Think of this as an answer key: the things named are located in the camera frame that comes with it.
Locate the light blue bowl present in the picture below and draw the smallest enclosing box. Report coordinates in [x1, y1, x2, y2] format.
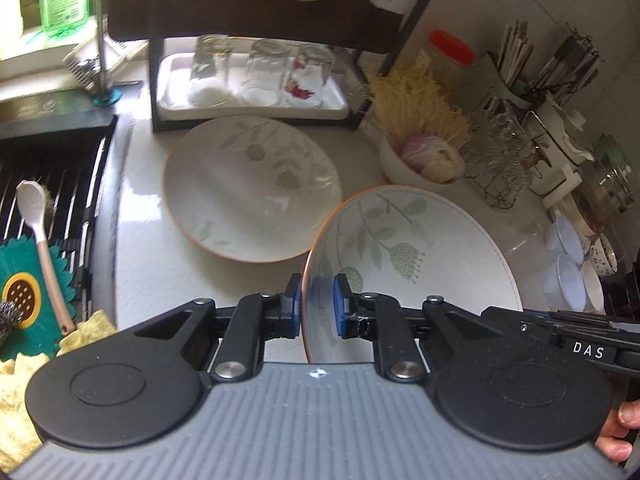
[542, 254, 587, 312]
[544, 214, 585, 266]

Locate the leaf pattern plate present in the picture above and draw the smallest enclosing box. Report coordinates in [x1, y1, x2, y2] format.
[163, 116, 343, 263]
[302, 185, 523, 363]

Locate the plain white bowl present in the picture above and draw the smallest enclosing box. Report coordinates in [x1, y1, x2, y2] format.
[582, 261, 605, 314]

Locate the right hand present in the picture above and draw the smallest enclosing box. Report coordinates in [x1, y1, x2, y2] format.
[596, 400, 640, 464]

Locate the speckled patterned bowl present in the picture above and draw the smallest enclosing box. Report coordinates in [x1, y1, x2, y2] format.
[589, 233, 618, 278]

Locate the leaf pattern plate flat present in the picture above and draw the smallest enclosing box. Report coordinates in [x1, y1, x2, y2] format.
[163, 116, 343, 263]

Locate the white bowl with noodles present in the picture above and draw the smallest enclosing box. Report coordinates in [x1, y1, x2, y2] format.
[378, 136, 463, 192]

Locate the glass kettle with tea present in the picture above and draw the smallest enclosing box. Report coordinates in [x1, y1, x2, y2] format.
[582, 133, 634, 224]

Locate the purple onion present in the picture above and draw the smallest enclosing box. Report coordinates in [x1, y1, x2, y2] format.
[400, 134, 464, 184]

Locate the dry yellow noodle bundle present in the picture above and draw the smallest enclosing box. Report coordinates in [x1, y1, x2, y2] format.
[369, 62, 469, 150]

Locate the white drying tray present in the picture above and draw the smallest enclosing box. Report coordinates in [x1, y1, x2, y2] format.
[156, 52, 349, 122]

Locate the clear glass middle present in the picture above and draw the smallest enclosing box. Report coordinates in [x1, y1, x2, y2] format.
[240, 39, 291, 107]

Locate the clear glass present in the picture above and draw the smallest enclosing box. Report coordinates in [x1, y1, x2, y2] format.
[189, 35, 232, 107]
[240, 39, 291, 107]

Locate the sunflower green mat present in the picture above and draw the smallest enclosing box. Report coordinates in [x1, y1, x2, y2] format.
[1, 236, 63, 361]

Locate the clear glass left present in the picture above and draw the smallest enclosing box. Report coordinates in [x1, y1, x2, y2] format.
[189, 35, 232, 107]

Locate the black sink drain rack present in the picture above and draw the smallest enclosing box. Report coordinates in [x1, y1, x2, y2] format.
[1, 116, 118, 321]

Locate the clear glass red print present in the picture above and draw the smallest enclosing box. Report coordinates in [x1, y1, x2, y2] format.
[283, 44, 335, 108]

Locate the red lid plastic jar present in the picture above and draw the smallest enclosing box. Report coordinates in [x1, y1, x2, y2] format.
[426, 29, 476, 96]

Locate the yellow dish cloth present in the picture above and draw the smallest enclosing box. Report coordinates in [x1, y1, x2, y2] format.
[0, 310, 117, 472]

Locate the utensil holder with chopsticks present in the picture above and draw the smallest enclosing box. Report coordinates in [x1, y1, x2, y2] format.
[477, 18, 603, 113]

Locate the chrome faucet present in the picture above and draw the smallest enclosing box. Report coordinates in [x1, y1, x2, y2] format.
[63, 0, 122, 107]

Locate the wire glass rack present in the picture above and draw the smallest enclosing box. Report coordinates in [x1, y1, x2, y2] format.
[462, 110, 541, 210]

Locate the white pot with handle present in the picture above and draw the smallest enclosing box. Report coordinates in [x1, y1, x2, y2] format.
[525, 93, 594, 196]

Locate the dark shelf frame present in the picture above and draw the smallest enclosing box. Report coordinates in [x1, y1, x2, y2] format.
[106, 0, 457, 134]

